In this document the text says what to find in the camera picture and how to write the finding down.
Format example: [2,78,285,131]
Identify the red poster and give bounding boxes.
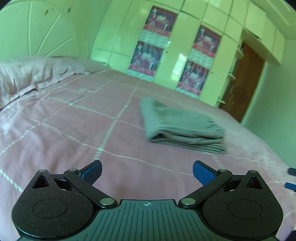
[126,41,164,82]
[189,25,221,70]
[139,6,177,48]
[176,60,209,98]

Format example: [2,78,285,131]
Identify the lower right red poster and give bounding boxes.
[176,60,209,98]

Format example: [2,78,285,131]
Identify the grey pants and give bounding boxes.
[139,97,227,154]

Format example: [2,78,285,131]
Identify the upper right red poster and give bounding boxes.
[189,25,221,70]

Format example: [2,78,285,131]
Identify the lower left red poster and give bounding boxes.
[126,41,164,82]

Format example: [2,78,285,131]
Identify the brown wooden door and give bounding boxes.
[220,43,265,123]

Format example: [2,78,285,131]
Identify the pink checked bed sheet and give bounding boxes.
[1,61,295,240]

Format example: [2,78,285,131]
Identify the pink pillow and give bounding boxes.
[1,55,110,109]

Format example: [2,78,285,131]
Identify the cream white wardrobe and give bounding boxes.
[91,1,286,106]

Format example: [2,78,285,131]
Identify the cream round headboard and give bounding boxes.
[1,1,90,61]

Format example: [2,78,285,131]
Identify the upper left red poster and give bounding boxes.
[139,6,177,48]

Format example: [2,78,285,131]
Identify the corner wall shelves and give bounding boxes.
[217,42,244,108]

